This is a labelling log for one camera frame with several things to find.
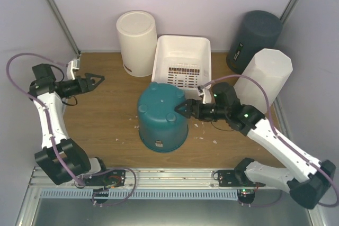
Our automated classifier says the dark grey round bin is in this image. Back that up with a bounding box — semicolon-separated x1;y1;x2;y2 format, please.
226;10;283;74

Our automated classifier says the aluminium front rail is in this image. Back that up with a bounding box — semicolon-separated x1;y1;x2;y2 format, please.
29;166;316;188

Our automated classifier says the white rectangular tub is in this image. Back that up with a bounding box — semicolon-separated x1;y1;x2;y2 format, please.
151;35;212;100

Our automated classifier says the white cylindrical bin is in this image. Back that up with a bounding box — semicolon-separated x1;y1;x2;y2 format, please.
116;11;158;77

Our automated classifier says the teal round bin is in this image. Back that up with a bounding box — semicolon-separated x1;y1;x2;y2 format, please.
137;82;189;153

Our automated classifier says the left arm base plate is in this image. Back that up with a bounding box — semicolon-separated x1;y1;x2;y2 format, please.
83;169;126;188

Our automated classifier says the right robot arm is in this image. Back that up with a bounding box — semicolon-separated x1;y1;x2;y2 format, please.
175;82;336;210

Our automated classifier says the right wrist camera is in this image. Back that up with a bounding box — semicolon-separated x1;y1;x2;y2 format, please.
197;86;212;104

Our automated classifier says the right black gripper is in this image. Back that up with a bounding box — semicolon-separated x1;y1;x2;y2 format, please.
174;99;228;122

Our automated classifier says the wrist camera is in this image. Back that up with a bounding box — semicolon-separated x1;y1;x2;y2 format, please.
197;86;212;104
66;58;81;80

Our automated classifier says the white faceted bin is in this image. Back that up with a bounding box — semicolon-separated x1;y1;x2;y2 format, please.
234;49;293;114

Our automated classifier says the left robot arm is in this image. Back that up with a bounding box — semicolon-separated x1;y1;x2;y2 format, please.
28;60;109;186

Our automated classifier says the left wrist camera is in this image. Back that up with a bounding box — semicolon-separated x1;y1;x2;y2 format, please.
66;58;81;80

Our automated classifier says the left aluminium frame post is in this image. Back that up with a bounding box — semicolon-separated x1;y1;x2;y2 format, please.
46;0;81;58

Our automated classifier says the grey slotted cable duct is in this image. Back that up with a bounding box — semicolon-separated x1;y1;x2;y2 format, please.
40;188;238;201

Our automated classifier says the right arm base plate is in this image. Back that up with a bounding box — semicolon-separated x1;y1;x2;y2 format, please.
211;169;266;187

